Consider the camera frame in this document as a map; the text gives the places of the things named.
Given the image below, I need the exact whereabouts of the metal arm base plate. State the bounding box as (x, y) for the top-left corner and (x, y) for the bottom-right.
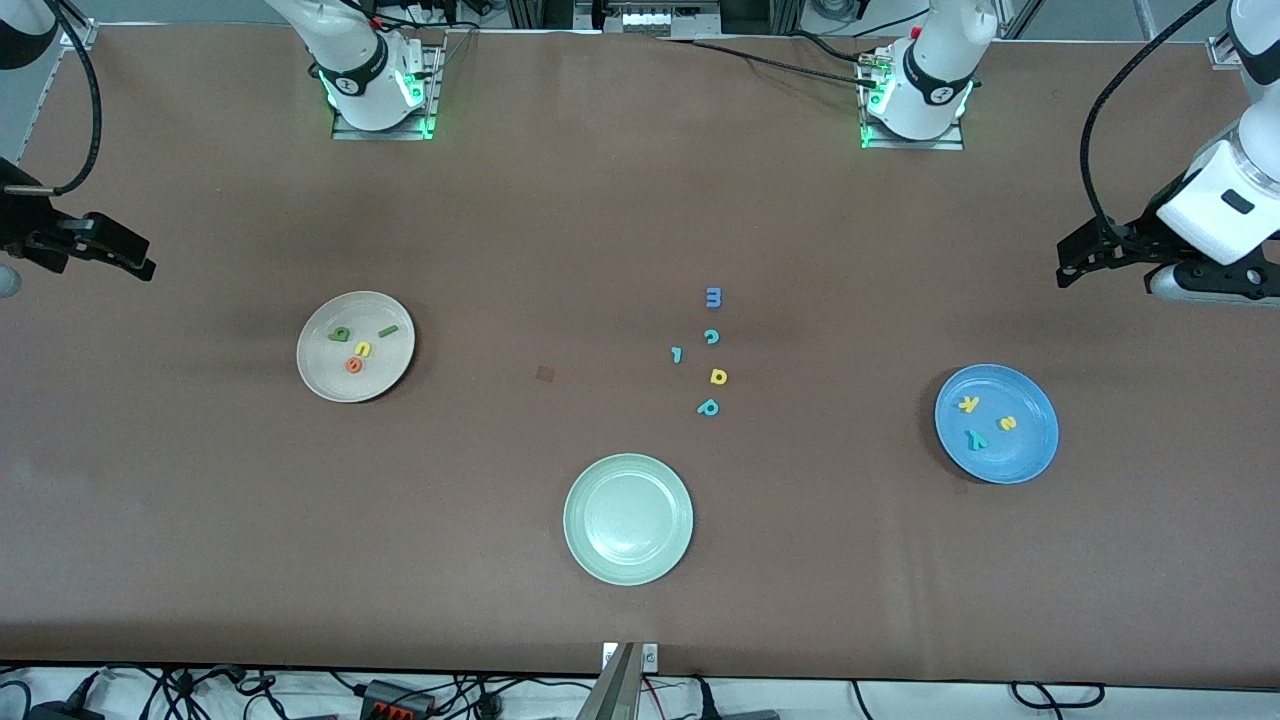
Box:
(858, 45), (967, 151)
(330, 45), (439, 141)

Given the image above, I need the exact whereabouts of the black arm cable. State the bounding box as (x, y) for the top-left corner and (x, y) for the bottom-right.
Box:
(1080, 0), (1226, 236)
(45, 0), (103, 196)

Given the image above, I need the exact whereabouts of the aluminium corner bracket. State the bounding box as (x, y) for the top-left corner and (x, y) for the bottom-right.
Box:
(35, 0), (98, 49)

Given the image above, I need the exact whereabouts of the black cable loop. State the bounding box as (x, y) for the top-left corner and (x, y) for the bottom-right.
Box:
(1008, 681), (1107, 711)

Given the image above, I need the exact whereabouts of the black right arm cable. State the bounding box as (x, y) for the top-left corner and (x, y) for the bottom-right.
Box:
(45, 0), (103, 196)

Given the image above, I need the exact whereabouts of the tangled black cable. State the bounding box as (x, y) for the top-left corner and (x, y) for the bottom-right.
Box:
(0, 665), (361, 720)

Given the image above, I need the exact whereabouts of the black power strip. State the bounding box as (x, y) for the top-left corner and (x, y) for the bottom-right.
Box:
(360, 680), (438, 720)

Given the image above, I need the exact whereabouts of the black table cable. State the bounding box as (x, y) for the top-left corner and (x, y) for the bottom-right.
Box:
(660, 38), (881, 89)
(790, 33), (879, 65)

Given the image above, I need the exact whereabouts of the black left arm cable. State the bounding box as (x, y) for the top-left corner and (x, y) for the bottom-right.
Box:
(1080, 0), (1226, 236)

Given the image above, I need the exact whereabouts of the brown table mat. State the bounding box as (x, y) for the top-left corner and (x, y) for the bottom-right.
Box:
(0, 22), (1280, 691)

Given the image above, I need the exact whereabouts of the silver terminal block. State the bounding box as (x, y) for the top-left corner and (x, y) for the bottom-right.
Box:
(600, 0), (721, 37)

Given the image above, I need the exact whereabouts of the blue plate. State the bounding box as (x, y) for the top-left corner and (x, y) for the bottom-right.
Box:
(934, 363), (1060, 486)

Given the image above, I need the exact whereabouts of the pale green plate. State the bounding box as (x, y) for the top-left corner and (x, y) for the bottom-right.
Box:
(563, 453), (695, 587)

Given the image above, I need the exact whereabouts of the grey metal bar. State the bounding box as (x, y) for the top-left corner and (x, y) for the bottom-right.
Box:
(578, 642), (641, 720)

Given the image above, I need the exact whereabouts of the beige brown plate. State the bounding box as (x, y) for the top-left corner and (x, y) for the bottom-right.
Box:
(296, 290), (417, 404)

